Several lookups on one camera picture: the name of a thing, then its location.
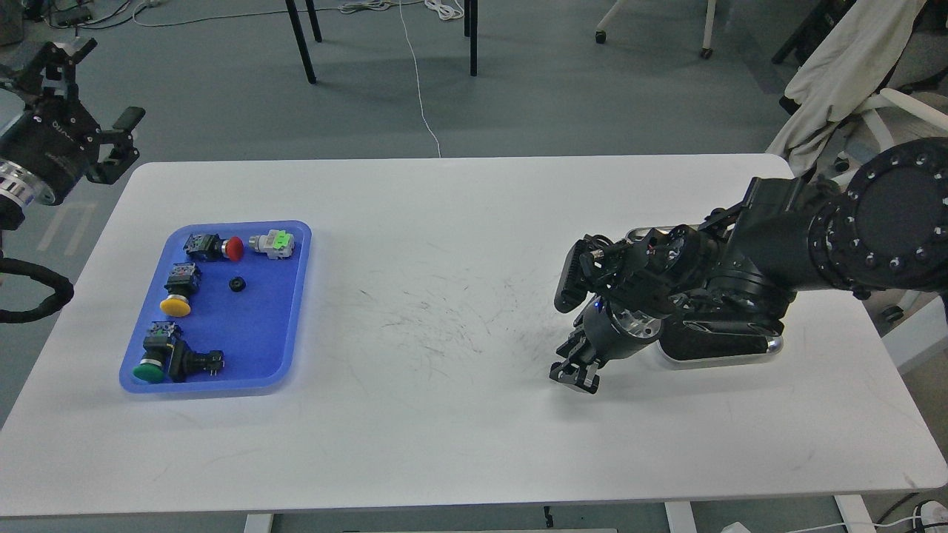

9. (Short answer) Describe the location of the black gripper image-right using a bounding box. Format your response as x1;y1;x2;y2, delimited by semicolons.
549;297;664;395

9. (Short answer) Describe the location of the black table leg left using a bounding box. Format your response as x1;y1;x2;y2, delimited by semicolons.
284;0;323;85

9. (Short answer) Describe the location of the black switch block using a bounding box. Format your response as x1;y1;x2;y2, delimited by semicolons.
167;341;224;383

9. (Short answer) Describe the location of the black table leg right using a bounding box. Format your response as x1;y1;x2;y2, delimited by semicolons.
461;0;478;77

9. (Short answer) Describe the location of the yellow push button switch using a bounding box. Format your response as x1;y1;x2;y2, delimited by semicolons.
159;262;202;318

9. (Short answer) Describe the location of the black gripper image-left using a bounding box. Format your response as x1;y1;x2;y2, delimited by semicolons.
1;37;146;207

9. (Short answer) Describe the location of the black table leg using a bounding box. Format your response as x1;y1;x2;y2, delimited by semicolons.
461;0;478;77
284;0;323;85

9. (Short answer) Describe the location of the green push button switch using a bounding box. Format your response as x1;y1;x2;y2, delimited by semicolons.
132;321;181;384

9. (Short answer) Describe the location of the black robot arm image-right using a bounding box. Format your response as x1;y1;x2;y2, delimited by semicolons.
549;138;947;394

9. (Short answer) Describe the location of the green grey switch module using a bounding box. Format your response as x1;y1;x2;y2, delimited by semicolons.
248;229;296;260

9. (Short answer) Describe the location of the white cable on floor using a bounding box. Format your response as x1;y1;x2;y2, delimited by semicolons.
337;0;466;158

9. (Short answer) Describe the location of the red push button switch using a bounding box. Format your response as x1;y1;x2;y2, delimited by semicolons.
182;233;244;262

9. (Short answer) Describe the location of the silver metal tray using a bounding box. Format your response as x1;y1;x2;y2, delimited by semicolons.
616;225;795;366

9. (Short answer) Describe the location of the small black gear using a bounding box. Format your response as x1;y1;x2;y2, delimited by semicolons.
227;276;247;292

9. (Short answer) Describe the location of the blue plastic tray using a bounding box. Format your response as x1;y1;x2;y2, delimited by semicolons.
118;220;312;398

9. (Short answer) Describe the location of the black floor cable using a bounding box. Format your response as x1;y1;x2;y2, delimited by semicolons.
22;0;149;34

